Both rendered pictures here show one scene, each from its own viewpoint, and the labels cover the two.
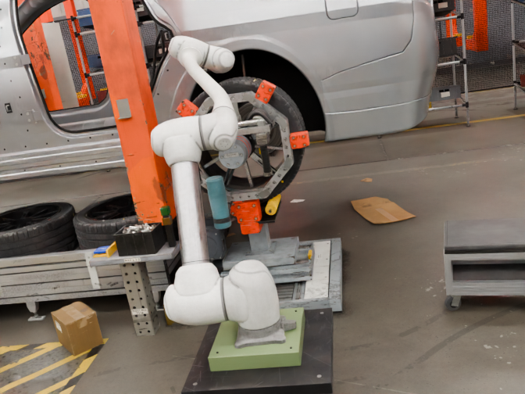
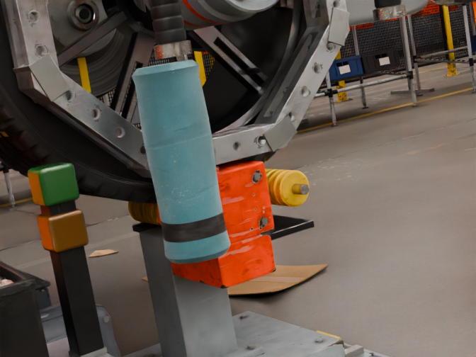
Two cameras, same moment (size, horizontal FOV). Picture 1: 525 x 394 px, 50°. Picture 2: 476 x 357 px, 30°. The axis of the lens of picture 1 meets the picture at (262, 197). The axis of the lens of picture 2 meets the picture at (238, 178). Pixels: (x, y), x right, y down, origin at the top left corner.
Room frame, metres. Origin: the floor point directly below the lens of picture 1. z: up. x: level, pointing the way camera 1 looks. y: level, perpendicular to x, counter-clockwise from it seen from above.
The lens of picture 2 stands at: (1.82, 0.95, 0.76)
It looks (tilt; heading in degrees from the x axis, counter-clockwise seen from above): 9 degrees down; 318
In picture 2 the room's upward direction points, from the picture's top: 10 degrees counter-clockwise
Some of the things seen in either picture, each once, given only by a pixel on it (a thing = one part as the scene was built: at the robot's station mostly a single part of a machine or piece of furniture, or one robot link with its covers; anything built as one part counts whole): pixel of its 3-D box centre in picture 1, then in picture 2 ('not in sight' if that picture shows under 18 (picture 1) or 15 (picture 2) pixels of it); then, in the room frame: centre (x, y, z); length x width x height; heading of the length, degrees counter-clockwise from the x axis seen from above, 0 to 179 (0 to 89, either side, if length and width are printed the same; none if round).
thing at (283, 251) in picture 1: (258, 233); (191, 306); (3.00, 0.05, 0.32); 0.40 x 0.30 x 0.28; 80
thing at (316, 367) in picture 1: (269, 381); not in sight; (1.85, 0.08, 0.15); 0.50 x 0.50 x 0.30; 80
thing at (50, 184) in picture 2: (165, 210); (53, 183); (2.65, 0.48, 0.64); 0.04 x 0.04 x 0.04; 80
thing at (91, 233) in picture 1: (131, 223); not in sight; (3.38, 0.83, 0.39); 0.66 x 0.66 x 0.24
